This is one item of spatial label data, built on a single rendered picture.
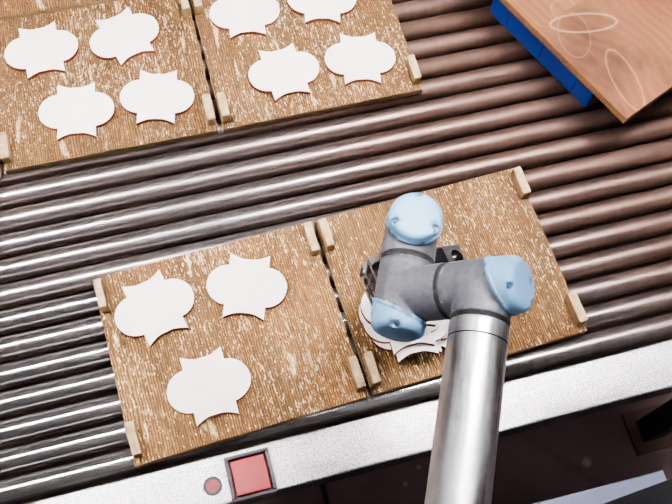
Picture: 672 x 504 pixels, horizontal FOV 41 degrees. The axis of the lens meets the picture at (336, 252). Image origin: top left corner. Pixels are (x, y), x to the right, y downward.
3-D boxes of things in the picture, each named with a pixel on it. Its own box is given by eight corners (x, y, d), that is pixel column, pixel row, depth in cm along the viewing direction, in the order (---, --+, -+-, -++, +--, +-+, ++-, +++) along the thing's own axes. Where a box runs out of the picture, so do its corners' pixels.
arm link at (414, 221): (383, 238, 120) (392, 182, 123) (375, 269, 130) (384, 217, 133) (441, 248, 119) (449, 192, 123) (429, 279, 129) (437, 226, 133)
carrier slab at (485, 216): (585, 333, 164) (587, 330, 163) (372, 397, 158) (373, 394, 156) (513, 170, 177) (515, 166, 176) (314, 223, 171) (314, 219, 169)
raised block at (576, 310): (584, 325, 163) (589, 320, 161) (575, 327, 163) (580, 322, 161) (571, 295, 166) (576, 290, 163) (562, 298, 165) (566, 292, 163)
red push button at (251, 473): (272, 489, 151) (272, 488, 150) (237, 498, 150) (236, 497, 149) (264, 454, 153) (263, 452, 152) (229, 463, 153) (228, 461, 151)
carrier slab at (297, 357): (367, 398, 158) (368, 396, 156) (136, 468, 151) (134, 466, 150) (309, 224, 171) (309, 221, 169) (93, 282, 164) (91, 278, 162)
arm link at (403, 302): (426, 319, 113) (437, 241, 118) (355, 325, 120) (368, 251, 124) (458, 341, 119) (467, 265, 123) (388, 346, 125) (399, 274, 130)
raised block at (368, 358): (381, 385, 157) (383, 381, 155) (371, 388, 157) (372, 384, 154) (370, 354, 159) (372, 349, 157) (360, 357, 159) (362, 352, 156)
